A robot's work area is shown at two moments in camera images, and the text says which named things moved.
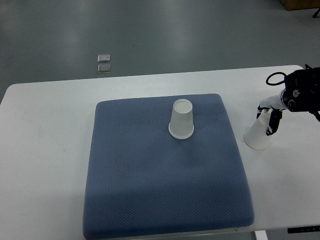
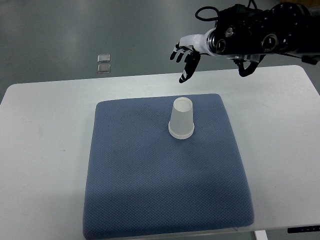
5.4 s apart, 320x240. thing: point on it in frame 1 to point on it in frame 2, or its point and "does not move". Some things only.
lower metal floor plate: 104,68 does not move
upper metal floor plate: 103,58 does not move
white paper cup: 256,136 to 181,123
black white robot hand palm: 275,101 to 199,42
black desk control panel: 303,229 does not move
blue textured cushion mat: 141,180 does not move
